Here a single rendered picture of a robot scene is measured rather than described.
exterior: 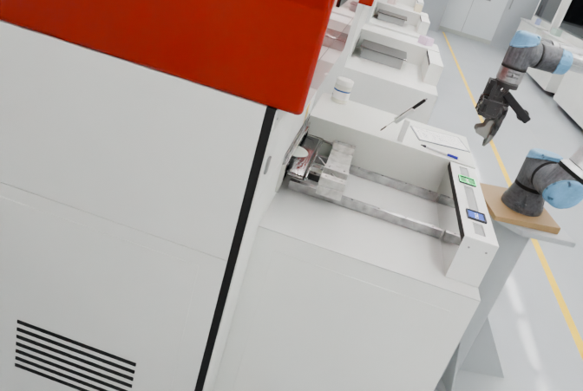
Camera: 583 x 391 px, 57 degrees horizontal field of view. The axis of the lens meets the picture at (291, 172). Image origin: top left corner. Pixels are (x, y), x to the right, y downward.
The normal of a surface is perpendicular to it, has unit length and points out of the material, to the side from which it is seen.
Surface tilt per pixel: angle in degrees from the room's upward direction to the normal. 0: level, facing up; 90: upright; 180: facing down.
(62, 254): 90
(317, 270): 90
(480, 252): 90
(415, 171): 90
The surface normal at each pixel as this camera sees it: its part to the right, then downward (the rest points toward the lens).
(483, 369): 0.02, 0.44
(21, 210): -0.20, 0.38
